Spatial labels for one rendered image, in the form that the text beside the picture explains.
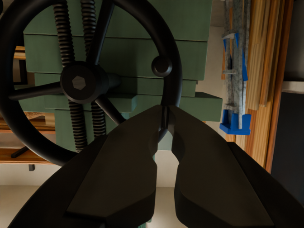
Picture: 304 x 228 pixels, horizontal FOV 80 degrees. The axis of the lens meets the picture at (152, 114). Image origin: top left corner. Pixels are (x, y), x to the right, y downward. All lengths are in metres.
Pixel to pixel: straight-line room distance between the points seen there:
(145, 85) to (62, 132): 0.21
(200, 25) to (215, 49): 2.68
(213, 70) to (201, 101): 2.67
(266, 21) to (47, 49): 1.68
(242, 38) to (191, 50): 0.87
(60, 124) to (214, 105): 0.35
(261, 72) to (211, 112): 1.40
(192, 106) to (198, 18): 0.20
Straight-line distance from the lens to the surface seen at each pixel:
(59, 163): 0.33
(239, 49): 1.30
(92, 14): 0.36
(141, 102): 0.46
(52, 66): 0.52
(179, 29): 0.47
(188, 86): 0.46
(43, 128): 2.86
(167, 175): 3.40
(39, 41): 0.54
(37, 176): 3.81
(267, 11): 1.92
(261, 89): 1.86
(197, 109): 0.47
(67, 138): 0.42
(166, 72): 0.21
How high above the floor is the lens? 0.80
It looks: 11 degrees up
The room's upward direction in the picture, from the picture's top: 177 degrees counter-clockwise
